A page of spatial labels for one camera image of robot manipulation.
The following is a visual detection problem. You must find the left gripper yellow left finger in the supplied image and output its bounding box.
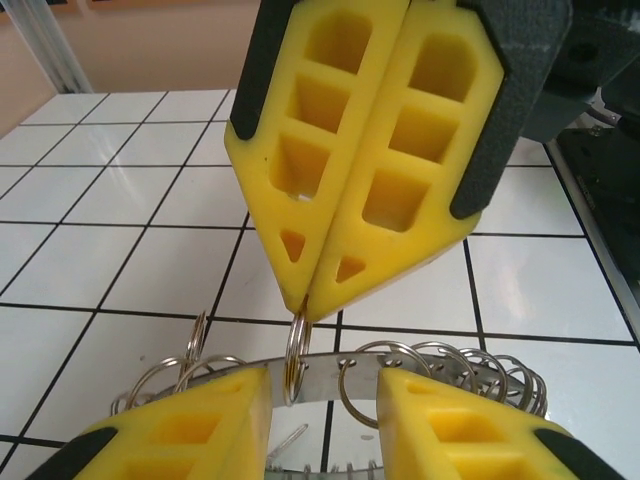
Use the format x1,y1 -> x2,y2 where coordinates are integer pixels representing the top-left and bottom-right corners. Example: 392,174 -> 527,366
29,367 -> 275,480

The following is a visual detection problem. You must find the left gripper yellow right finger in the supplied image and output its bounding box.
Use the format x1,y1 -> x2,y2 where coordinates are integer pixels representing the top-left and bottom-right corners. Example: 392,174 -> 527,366
377,368 -> 619,480

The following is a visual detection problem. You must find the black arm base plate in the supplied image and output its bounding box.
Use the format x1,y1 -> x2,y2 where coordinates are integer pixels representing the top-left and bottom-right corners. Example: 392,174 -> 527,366
544,127 -> 640,321

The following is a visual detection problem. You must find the aluminium corner post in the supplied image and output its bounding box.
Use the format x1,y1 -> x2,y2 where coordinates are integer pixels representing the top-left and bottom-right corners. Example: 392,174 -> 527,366
8,0 -> 95,95

